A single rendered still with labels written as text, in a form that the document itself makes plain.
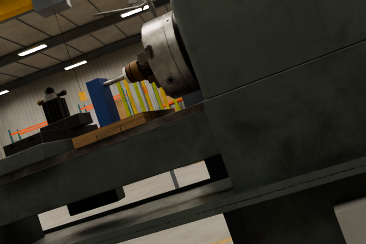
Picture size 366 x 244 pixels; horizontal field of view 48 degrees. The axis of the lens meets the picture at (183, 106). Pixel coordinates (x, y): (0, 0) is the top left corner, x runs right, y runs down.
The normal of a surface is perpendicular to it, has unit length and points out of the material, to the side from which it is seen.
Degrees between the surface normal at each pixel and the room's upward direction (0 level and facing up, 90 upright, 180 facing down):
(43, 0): 90
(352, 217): 90
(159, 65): 106
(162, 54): 95
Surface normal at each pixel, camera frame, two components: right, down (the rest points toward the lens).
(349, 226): -0.29, 0.03
